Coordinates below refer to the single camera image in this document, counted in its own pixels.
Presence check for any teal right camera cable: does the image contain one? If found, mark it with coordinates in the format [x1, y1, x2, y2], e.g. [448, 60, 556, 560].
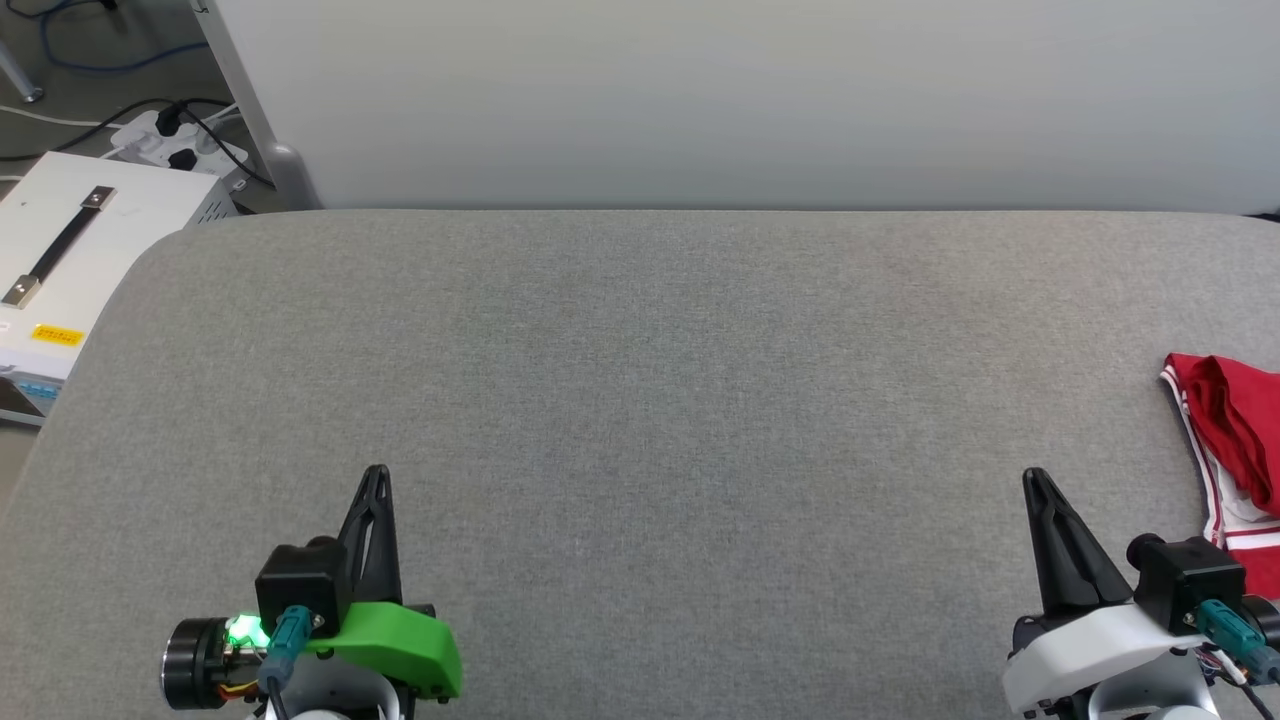
[1195, 598, 1280, 720]

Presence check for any grey metal stand leg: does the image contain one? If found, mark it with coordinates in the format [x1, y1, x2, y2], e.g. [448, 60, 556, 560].
[0, 40, 46, 104]

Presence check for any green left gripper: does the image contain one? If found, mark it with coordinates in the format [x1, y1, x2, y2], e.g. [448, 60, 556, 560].
[305, 465, 463, 701]

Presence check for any blue cable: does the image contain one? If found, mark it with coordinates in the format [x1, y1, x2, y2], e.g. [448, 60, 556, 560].
[38, 5, 211, 74]

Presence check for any grey fabric sofa cushion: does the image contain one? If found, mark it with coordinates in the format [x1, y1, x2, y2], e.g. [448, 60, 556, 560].
[0, 208, 1280, 720]

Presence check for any black strap handle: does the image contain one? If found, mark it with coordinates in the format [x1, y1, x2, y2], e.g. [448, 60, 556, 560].
[2, 186, 117, 307]

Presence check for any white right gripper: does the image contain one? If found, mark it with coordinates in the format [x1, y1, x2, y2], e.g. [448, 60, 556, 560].
[1002, 467, 1216, 716]

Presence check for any teal camera cable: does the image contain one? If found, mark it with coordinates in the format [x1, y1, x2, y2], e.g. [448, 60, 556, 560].
[1195, 598, 1280, 720]
[258, 605, 317, 720]

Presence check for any white power strip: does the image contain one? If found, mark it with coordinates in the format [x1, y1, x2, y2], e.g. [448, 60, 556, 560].
[108, 110, 251, 193]

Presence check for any thin white cable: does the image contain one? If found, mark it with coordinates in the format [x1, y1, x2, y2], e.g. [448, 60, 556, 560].
[0, 105, 113, 131]

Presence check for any red and white garment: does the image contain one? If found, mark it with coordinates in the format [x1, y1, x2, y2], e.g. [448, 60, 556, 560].
[1160, 353, 1280, 601]

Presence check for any grey metal partition post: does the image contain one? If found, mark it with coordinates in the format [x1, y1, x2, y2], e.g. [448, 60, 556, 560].
[190, 0, 323, 211]

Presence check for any black power cable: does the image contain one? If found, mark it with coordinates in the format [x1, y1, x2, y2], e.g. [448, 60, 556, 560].
[0, 97, 273, 189]

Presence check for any white partition panel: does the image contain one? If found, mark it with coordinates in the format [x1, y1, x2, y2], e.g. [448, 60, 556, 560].
[212, 0, 1280, 213]

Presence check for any teal left camera cable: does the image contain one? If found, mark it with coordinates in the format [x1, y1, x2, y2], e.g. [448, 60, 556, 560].
[258, 605, 317, 720]

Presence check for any white equipment box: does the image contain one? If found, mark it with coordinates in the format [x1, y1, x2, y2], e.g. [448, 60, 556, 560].
[0, 150, 241, 416]

